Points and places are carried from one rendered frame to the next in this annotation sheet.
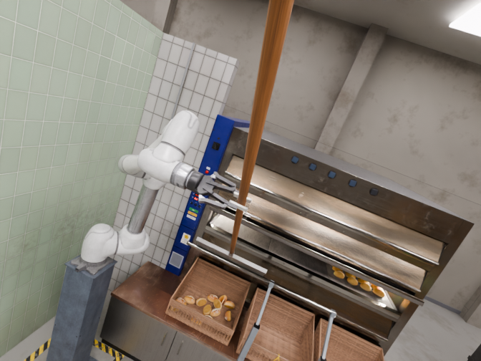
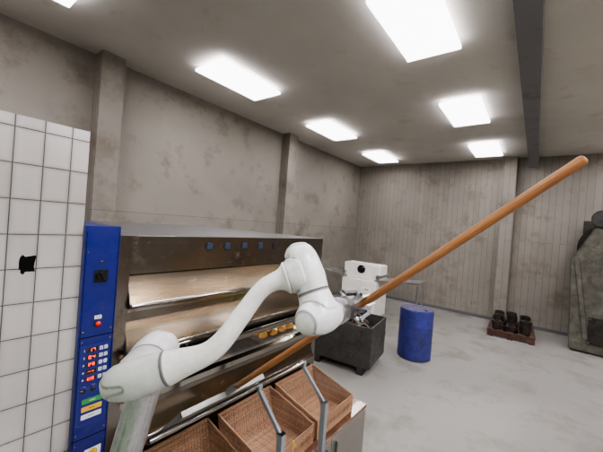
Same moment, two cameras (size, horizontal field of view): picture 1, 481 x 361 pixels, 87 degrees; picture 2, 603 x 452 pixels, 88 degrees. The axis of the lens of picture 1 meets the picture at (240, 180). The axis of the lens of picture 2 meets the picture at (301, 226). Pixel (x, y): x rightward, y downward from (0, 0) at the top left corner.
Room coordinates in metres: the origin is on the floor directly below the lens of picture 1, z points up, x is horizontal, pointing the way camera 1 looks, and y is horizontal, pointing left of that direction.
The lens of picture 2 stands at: (0.50, 1.16, 2.24)
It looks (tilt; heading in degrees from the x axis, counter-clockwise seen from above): 0 degrees down; 300
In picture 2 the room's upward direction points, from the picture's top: 4 degrees clockwise
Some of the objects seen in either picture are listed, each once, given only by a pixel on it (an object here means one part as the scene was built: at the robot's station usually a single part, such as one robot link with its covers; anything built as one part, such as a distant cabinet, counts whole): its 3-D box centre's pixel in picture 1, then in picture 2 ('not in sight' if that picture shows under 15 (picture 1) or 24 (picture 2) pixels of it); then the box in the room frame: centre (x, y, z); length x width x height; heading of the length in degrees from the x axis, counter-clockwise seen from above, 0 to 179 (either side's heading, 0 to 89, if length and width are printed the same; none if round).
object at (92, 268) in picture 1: (91, 260); not in sight; (1.38, 0.72, 1.03); 0.22 x 0.18 x 0.06; 173
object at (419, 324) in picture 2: not in sight; (415, 331); (1.37, -4.82, 0.44); 0.60 x 0.59 x 0.88; 81
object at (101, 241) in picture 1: (99, 241); not in sight; (1.41, 0.70, 1.17); 0.18 x 0.16 x 0.22; 127
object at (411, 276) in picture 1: (315, 233); (247, 309); (2.01, -0.75, 1.54); 1.79 x 0.11 x 0.19; 82
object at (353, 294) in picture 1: (297, 268); (241, 357); (2.03, -0.75, 1.16); 1.80 x 0.06 x 0.04; 82
